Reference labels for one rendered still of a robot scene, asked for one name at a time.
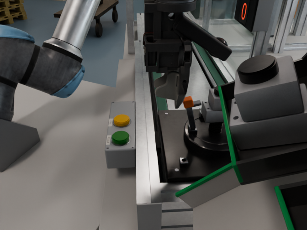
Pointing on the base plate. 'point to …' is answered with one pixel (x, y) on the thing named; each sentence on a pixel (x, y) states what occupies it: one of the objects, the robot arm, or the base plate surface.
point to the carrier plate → (183, 149)
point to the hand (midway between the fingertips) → (180, 101)
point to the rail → (146, 150)
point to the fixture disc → (207, 139)
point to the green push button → (120, 137)
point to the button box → (117, 153)
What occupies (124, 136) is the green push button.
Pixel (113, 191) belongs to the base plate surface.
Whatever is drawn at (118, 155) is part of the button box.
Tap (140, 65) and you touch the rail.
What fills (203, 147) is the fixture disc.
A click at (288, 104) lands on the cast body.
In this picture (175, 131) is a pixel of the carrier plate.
